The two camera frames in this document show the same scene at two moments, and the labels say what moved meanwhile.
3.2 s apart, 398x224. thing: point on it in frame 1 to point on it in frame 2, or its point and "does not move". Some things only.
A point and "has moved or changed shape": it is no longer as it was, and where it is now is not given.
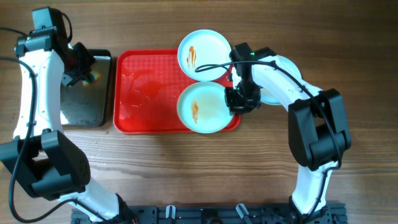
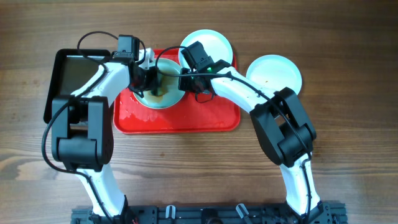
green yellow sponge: x=93 y=79 has moved or changed shape
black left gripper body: x=79 y=65 to x=146 y=81
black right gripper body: x=244 y=98 to x=188 y=83
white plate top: x=201 y=48 does not move
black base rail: x=220 y=214 does not move
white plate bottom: x=201 y=107 to x=170 y=83
